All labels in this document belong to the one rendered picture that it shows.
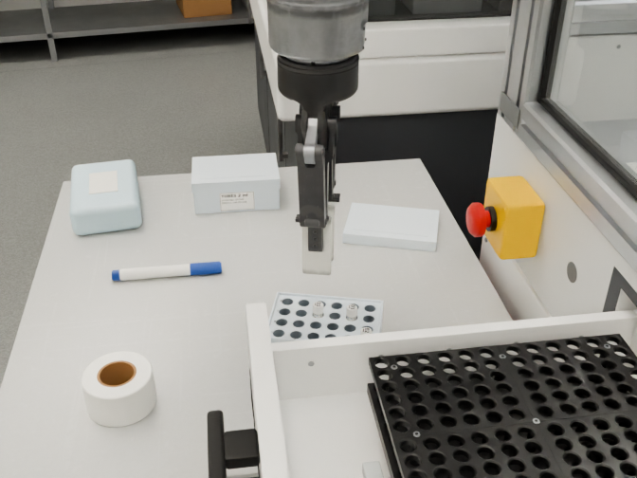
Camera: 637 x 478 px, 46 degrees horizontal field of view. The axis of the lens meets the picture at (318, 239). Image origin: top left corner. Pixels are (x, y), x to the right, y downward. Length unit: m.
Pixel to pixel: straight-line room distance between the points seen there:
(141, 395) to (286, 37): 0.37
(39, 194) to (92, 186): 1.77
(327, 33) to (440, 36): 0.65
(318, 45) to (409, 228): 0.44
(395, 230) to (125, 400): 0.45
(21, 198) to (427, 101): 1.87
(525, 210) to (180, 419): 0.43
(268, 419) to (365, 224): 0.54
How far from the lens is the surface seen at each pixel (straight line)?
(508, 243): 0.87
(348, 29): 0.66
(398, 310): 0.92
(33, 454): 0.80
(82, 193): 1.12
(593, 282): 0.78
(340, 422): 0.67
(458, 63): 1.32
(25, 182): 3.00
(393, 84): 1.30
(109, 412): 0.78
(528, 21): 0.90
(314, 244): 0.76
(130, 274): 0.98
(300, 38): 0.66
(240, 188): 1.09
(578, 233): 0.80
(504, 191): 0.87
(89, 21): 4.33
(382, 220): 1.06
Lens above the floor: 1.32
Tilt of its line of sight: 32 degrees down
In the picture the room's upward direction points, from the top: straight up
